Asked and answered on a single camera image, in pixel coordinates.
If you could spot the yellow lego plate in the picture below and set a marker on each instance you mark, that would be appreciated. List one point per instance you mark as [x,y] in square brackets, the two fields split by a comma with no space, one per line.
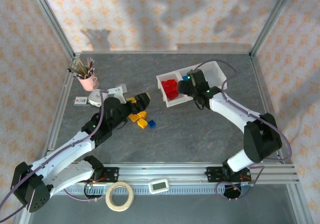
[130,99]

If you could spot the yellow lego brick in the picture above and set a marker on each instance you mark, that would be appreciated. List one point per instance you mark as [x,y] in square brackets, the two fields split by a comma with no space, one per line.
[133,118]
[143,114]
[142,123]

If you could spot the blue lego brick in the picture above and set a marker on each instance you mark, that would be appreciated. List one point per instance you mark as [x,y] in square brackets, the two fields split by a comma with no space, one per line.
[185,78]
[152,124]

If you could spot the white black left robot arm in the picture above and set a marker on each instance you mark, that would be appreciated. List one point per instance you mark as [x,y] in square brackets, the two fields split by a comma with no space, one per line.
[65,149]

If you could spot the white card with red mark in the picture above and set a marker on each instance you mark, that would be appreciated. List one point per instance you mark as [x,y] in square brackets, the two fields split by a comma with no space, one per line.
[81,101]

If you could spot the pink cup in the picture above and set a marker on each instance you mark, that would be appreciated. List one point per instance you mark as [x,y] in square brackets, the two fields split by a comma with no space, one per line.
[88,84]

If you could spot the coloured pencil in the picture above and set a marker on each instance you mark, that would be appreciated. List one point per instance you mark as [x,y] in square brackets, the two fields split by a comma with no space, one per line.
[75,73]
[77,69]
[89,66]
[82,66]
[93,72]

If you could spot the beige masking tape roll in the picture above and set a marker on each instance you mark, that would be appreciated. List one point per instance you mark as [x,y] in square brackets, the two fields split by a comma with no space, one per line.
[107,196]

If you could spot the white digital timer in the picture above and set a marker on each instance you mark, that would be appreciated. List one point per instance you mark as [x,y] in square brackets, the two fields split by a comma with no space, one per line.
[159,186]

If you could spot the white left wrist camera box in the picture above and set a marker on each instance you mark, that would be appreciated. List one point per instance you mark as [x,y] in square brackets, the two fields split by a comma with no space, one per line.
[117,92]

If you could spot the aluminium frame rail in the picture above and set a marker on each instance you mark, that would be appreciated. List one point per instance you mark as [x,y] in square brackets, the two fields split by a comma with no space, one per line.
[162,52]
[263,89]
[162,172]
[62,89]

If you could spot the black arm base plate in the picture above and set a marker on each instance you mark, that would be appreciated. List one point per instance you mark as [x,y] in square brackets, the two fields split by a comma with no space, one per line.
[112,174]
[212,174]

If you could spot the aluminium frame post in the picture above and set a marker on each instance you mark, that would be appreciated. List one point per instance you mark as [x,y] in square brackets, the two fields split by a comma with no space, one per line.
[53,21]
[271,21]

